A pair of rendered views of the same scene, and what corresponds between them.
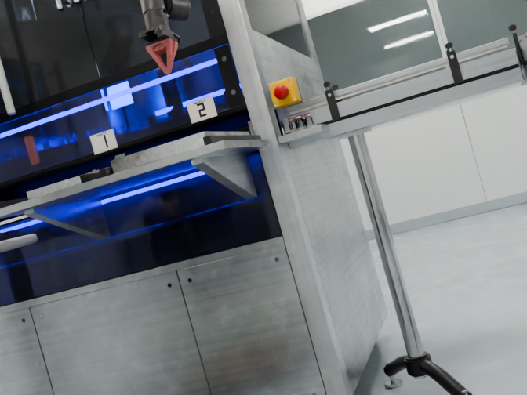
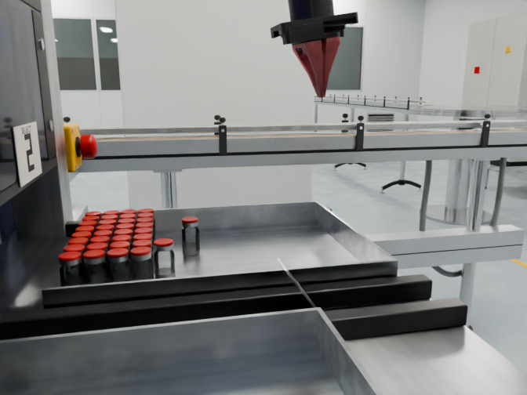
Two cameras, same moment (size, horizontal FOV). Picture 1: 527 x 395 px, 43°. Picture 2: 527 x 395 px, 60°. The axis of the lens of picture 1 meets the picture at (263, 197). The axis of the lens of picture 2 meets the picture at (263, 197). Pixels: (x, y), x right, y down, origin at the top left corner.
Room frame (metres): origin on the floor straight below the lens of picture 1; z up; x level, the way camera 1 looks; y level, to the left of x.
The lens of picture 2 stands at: (1.99, 0.65, 1.09)
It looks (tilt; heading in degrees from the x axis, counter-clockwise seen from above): 13 degrees down; 240
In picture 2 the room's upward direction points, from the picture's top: straight up
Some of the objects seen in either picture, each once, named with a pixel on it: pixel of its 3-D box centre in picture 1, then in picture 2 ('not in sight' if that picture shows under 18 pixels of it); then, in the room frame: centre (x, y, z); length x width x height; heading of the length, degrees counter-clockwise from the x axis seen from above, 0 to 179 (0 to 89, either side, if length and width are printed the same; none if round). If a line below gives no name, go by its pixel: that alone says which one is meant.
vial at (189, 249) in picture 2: not in sight; (190, 237); (1.80, 0.13, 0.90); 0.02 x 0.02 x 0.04
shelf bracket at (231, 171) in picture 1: (227, 180); not in sight; (1.79, 0.08, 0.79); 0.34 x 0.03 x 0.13; 162
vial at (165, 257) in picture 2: not in sight; (164, 261); (1.86, 0.20, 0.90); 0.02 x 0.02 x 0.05
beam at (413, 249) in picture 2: not in sight; (326, 256); (1.02, -0.59, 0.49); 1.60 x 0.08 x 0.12; 162
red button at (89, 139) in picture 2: (281, 92); (84, 146); (1.88, -0.13, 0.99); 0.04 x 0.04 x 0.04; 72
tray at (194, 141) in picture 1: (186, 151); (218, 246); (1.78, 0.17, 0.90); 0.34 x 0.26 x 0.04; 162
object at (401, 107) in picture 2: not in sight; (353, 101); (-2.08, -4.10, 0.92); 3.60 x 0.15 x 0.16; 72
